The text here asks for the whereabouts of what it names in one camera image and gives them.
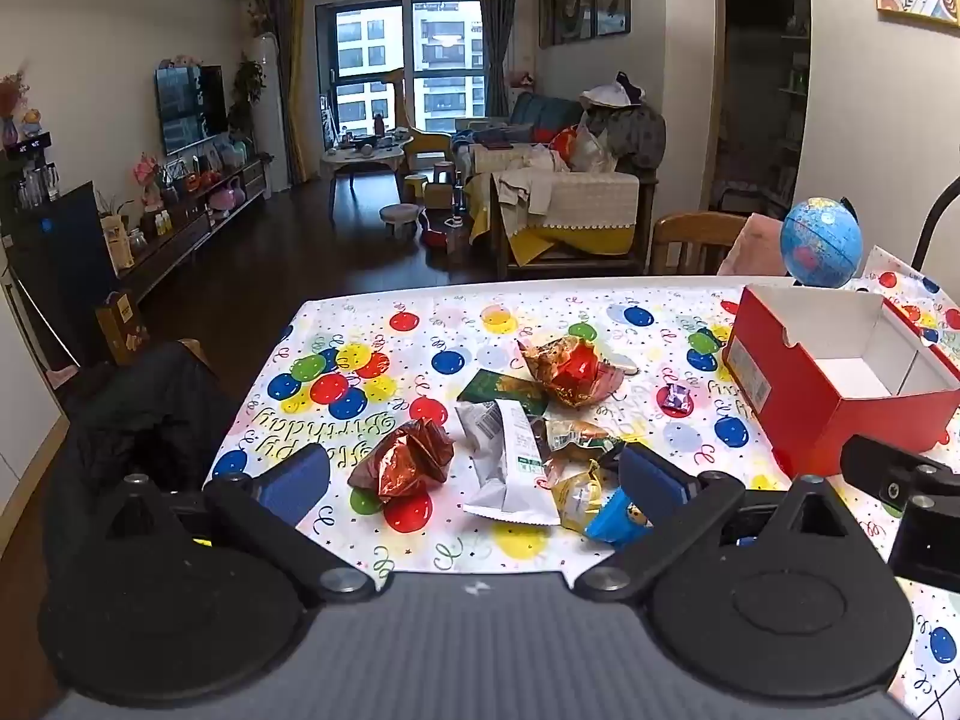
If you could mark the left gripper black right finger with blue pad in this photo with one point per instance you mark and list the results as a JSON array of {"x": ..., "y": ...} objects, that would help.
[{"x": 682, "y": 508}]

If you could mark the dark tv cabinet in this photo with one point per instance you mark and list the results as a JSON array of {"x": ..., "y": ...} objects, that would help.
[{"x": 190, "y": 224}]

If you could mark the small white stool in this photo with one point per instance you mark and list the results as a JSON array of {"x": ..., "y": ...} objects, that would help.
[{"x": 401, "y": 219}]

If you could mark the small blue globe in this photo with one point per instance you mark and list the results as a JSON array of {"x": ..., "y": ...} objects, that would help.
[{"x": 821, "y": 243}]

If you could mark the sofa with white cover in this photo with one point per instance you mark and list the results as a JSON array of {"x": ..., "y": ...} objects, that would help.
[{"x": 564, "y": 182}]

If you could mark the yellow wrapped candy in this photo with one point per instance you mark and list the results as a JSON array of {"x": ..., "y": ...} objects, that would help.
[{"x": 579, "y": 497}]

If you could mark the white snack wrapper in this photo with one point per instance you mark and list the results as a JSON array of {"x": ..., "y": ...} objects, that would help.
[{"x": 512, "y": 482}]

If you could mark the green brown snack packet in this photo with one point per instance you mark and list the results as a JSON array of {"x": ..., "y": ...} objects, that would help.
[{"x": 564, "y": 442}]

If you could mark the round coffee table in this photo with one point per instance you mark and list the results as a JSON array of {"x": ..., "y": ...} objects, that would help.
[{"x": 366, "y": 158}]

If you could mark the flat screen television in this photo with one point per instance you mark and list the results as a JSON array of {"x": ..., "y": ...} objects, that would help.
[{"x": 191, "y": 105}]

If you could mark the blue snack packet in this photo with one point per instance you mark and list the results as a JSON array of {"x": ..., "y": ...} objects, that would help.
[{"x": 619, "y": 523}]

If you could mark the red cardboard box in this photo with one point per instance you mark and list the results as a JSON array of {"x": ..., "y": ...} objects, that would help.
[{"x": 819, "y": 366}]

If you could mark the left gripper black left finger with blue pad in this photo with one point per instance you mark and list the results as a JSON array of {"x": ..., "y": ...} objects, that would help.
[{"x": 263, "y": 513}]

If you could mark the brown red foil snack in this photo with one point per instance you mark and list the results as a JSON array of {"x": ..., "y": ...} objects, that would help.
[{"x": 411, "y": 459}]

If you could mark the green cracker packet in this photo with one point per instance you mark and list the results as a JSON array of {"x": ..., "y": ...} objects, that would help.
[{"x": 488, "y": 386}]

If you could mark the purple candy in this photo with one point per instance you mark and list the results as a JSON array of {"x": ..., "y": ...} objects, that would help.
[{"x": 675, "y": 400}]

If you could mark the red orange snack bag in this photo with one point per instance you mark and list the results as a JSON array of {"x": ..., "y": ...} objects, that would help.
[{"x": 571, "y": 371}]

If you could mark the black chair with jacket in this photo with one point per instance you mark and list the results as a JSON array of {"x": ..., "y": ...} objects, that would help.
[{"x": 165, "y": 416}]

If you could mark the balloon birthday tablecloth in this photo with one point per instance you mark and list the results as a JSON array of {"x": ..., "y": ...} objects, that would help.
[{"x": 477, "y": 618}]

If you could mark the wooden chair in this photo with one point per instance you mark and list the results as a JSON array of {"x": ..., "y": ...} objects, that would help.
[{"x": 693, "y": 243}]

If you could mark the pink cushion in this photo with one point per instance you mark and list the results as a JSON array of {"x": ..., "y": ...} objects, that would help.
[{"x": 756, "y": 251}]

